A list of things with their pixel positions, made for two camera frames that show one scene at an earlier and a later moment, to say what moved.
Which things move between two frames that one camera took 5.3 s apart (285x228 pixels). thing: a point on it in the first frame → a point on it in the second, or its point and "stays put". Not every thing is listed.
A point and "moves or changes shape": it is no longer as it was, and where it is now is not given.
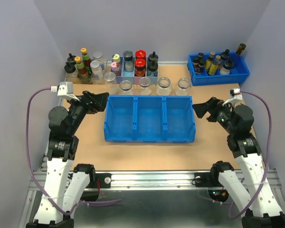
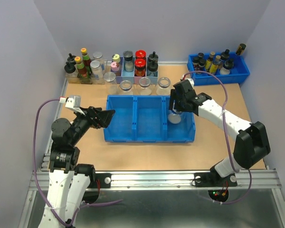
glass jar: [164, 87] stays put
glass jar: [184, 87] moves or changes shape
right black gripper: [201, 109] → [174, 95]
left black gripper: [99, 101] → [103, 118]
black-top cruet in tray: [225, 55] stays put
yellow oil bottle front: [213, 68] stays put
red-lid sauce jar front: [139, 69] stays put
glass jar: [145, 87] stays put
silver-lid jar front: [96, 71] stays put
